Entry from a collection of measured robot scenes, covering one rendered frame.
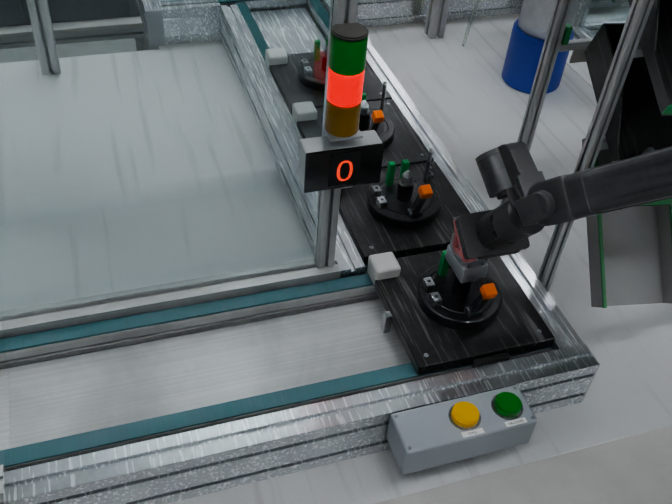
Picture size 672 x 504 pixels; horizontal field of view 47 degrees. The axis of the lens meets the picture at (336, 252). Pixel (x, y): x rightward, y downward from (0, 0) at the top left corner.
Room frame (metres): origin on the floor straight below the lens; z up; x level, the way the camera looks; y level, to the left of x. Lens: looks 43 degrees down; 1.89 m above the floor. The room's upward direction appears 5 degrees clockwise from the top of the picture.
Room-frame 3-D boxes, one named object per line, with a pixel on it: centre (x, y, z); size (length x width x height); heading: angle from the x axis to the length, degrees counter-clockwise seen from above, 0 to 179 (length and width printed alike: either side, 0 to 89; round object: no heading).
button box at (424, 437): (0.68, -0.21, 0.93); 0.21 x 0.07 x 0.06; 111
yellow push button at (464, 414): (0.68, -0.21, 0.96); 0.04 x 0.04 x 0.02
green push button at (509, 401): (0.70, -0.28, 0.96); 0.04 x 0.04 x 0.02
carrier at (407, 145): (1.38, -0.03, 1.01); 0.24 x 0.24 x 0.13; 21
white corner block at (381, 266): (0.96, -0.08, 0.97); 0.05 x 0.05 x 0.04; 21
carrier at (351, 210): (1.15, -0.12, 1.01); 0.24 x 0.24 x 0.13; 21
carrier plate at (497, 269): (0.91, -0.21, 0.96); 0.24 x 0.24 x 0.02; 21
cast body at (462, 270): (0.92, -0.21, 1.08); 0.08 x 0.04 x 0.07; 21
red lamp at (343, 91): (0.95, 0.01, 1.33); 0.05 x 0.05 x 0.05
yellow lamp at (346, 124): (0.95, 0.01, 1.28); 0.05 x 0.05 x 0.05
